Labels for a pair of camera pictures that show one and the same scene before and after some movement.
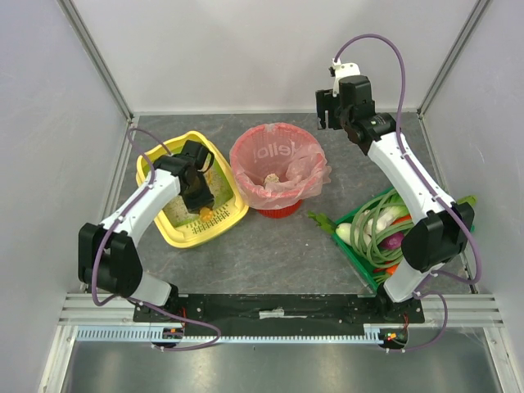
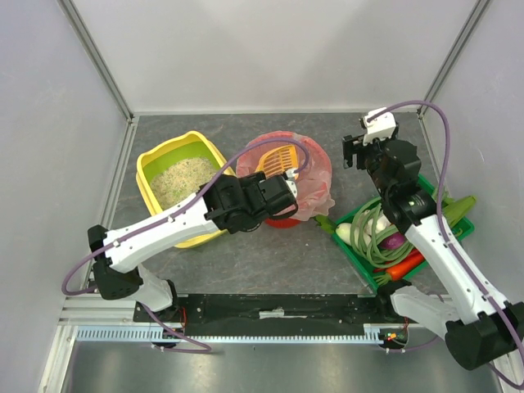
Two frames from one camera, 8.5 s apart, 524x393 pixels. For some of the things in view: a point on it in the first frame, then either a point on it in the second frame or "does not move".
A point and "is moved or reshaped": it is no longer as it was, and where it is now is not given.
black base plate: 282,309 does not move
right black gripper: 326,109 to 354,147
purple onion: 393,241 does not move
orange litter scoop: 206,214 is moved or reshaped
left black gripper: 200,203 to 284,193
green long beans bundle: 373,222 does not move
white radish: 343,230 does not move
